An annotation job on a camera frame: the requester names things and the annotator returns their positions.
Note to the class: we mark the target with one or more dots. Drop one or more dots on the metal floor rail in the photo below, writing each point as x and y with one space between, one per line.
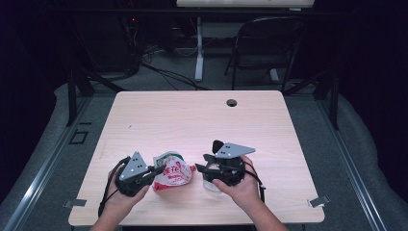
38 183
356 179

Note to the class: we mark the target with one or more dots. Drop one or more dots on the black metal stand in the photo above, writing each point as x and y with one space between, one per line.
334 102
72 96

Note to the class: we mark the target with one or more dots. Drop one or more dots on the person's left hand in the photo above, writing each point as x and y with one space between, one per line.
117 199

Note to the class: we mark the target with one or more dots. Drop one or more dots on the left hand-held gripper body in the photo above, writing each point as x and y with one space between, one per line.
133 170

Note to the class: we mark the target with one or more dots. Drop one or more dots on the black tape square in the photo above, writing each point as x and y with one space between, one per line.
71 141

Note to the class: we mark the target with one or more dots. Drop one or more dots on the pink plastic snack bag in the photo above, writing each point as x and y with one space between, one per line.
174 173

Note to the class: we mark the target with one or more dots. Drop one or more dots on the white desk leg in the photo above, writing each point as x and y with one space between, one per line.
199 57

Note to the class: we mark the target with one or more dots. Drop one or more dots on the grey tape piece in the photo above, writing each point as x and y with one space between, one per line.
319 201
77 203

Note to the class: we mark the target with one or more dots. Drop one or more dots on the dark computer tower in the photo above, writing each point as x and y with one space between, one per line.
106 48

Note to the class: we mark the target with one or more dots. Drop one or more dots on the white desk top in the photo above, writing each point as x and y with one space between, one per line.
243 3

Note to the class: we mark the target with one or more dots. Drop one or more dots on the black folding chair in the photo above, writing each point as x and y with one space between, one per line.
256 61

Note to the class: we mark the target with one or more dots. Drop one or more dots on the person's right hand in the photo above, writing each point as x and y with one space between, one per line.
245 194

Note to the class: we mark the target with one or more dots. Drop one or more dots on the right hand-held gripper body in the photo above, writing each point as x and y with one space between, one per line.
232 170

